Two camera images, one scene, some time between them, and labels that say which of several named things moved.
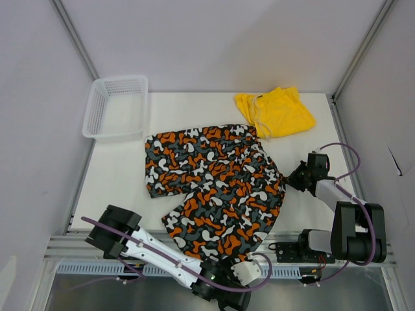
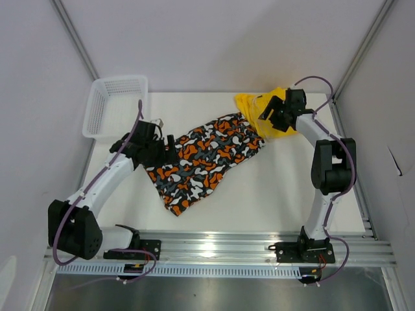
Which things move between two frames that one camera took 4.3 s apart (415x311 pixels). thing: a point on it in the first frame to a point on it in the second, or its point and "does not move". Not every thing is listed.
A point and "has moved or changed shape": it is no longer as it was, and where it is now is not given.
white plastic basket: [117, 109] does not move
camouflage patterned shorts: [237, 191] has moved or changed shape
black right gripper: [292, 179] to [275, 103]
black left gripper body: [227, 272] to [156, 152]
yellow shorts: [277, 113] does not move
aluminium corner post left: [76, 39] does not move
